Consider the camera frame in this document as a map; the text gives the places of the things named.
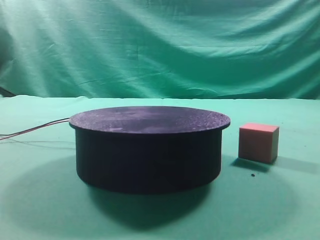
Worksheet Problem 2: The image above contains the pink cube block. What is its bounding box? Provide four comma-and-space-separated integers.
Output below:
238, 123, 280, 164

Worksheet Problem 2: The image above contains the black round turntable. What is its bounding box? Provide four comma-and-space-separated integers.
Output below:
68, 106, 231, 195

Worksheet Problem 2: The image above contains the green backdrop cloth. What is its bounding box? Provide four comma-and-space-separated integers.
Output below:
0, 0, 320, 99

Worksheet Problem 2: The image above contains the green table cloth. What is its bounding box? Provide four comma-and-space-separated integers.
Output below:
0, 95, 320, 240

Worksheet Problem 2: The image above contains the black wire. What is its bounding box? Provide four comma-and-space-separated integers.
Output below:
0, 120, 71, 142

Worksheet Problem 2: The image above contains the red wire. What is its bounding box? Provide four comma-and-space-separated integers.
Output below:
0, 117, 71, 138

